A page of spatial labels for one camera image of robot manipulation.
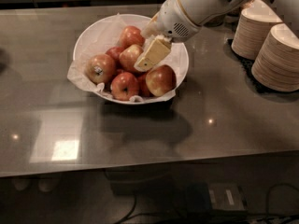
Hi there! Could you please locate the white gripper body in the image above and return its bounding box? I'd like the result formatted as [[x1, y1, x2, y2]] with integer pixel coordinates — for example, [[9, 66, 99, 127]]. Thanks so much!
[[157, 0, 201, 43]]

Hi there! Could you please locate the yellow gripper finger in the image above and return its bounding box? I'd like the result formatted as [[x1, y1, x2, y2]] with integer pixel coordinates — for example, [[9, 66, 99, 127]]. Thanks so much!
[[141, 13, 160, 39]]

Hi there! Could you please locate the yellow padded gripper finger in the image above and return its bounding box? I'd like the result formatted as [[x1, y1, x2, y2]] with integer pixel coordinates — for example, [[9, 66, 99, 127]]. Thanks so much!
[[134, 35, 172, 72]]

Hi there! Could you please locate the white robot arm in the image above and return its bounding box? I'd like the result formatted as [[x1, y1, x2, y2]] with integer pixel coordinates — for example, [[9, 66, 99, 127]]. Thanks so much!
[[135, 0, 299, 72]]

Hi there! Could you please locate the top back red apple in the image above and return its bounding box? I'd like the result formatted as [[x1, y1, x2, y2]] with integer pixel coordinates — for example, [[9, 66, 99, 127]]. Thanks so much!
[[119, 26, 145, 48]]

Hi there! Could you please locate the centre yellow-red apple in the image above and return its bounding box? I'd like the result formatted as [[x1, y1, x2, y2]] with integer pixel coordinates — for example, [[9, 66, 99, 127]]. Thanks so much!
[[119, 44, 143, 73]]

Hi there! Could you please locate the yellow-red apple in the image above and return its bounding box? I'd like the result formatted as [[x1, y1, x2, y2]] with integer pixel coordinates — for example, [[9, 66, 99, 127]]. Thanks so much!
[[119, 44, 143, 73], [146, 64, 177, 97]]

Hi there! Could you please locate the right yellow-red apple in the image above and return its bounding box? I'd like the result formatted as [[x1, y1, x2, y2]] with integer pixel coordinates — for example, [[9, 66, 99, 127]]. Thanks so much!
[[146, 64, 177, 97]]

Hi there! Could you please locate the small red apple behind front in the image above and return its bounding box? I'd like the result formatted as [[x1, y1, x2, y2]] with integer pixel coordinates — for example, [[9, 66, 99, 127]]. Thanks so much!
[[137, 74, 151, 97]]

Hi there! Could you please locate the dark red hidden apple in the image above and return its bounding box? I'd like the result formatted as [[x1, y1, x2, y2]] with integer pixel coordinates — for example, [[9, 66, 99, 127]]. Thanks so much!
[[106, 46, 124, 63]]

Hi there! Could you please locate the white ceramic bowl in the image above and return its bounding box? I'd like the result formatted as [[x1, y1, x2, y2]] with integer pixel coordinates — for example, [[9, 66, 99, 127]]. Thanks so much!
[[72, 13, 190, 105]]

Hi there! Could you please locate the left apple with sticker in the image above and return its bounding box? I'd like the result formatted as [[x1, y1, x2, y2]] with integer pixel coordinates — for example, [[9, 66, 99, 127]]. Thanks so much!
[[85, 54, 116, 84]]

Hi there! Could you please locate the black tray mat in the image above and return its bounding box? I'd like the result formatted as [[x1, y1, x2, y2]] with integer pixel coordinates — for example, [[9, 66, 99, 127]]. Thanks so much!
[[233, 51, 299, 94]]

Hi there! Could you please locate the back stack of paper plates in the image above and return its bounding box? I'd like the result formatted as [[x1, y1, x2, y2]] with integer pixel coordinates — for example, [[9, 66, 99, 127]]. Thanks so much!
[[232, 0, 282, 60]]

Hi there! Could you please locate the stack of paper plates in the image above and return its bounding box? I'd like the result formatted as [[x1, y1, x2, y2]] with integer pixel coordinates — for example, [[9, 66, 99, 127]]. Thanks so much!
[[251, 23, 299, 92], [232, 0, 282, 60]]

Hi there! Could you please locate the front stack of paper plates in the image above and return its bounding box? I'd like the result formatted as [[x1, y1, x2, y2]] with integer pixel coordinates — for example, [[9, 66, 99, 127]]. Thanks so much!
[[251, 23, 299, 92]]

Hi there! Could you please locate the black box under table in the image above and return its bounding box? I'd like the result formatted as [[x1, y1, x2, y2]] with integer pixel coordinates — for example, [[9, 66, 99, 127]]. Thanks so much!
[[184, 183, 248, 217]]

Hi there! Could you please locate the black cable on floor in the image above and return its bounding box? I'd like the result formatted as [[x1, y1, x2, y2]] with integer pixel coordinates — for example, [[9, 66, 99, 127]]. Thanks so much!
[[102, 168, 299, 224]]

